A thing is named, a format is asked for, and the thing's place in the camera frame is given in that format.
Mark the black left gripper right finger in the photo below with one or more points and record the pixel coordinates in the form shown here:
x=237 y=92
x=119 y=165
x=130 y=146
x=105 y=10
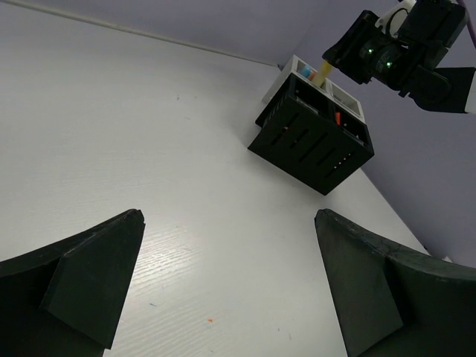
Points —
x=391 y=300

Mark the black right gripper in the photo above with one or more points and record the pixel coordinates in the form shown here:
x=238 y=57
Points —
x=364 y=52

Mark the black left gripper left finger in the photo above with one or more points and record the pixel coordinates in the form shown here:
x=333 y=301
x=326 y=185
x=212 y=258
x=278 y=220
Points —
x=66 y=299

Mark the yellow highlighter pen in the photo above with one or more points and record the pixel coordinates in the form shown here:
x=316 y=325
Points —
x=322 y=73

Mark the blue highlighter cap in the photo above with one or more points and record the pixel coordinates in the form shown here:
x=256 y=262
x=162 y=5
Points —
x=307 y=71

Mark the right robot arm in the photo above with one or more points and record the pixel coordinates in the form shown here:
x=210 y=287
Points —
x=403 y=50

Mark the white organizer container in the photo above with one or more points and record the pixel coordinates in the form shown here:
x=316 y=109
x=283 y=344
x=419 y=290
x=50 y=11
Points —
x=334 y=92

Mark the black organizer container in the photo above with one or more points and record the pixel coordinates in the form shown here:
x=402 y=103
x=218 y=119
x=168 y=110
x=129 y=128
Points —
x=299 y=135

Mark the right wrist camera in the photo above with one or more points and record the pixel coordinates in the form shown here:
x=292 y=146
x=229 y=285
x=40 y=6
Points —
x=391 y=22

